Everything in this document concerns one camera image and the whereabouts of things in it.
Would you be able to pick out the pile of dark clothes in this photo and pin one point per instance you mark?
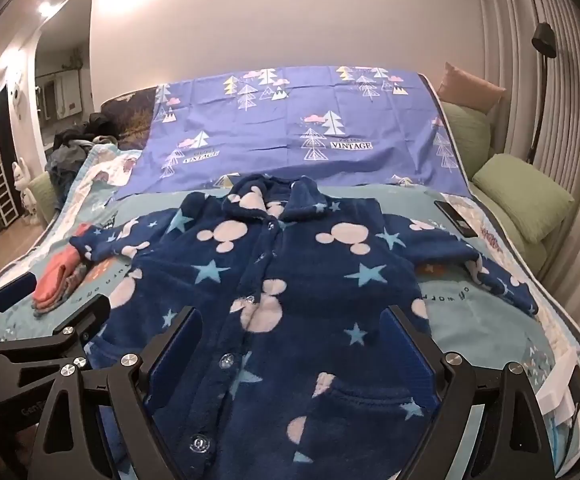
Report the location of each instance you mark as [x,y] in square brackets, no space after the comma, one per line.
[75,147]

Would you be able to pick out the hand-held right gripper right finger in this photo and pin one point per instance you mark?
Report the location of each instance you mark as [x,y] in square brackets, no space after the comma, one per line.
[409,355]

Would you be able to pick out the purple tree print sheet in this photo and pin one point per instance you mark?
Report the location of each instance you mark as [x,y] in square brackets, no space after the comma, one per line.
[280,125]

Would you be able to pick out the navy star print fleece pajama top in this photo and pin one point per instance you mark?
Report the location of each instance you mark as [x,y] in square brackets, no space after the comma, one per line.
[290,280]

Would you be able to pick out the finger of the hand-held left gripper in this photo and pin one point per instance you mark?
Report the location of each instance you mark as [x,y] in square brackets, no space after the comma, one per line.
[15,287]
[65,331]

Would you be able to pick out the peach pillow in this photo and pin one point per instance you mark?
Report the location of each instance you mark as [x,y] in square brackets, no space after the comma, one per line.
[469,85]

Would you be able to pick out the white pleated curtain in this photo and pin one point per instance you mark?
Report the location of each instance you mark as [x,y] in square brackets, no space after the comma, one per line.
[579,135]

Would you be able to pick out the green pillow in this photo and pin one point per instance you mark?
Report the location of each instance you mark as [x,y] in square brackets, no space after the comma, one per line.
[465,135]
[524,195]

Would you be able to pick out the white power adapter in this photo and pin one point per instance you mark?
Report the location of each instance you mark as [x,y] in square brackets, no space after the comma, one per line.
[559,391]

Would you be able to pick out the white rabbit figure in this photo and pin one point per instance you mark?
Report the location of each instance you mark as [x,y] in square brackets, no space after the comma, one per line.
[20,176]

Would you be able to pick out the black floor lamp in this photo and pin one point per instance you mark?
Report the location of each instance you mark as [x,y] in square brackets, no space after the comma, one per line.
[544,40]

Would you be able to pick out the green cushion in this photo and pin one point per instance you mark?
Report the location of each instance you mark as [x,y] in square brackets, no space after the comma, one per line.
[45,197]

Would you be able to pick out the dark printed headboard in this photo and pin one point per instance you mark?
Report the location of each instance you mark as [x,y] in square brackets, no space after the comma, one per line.
[127,120]

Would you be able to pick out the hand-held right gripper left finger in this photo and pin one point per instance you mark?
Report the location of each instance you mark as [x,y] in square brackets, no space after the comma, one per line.
[170,360]

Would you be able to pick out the white rack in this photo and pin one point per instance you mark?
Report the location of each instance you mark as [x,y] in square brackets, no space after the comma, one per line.
[1,195]

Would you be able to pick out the pink folded clothes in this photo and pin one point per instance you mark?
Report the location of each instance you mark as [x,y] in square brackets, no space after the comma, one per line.
[57,272]

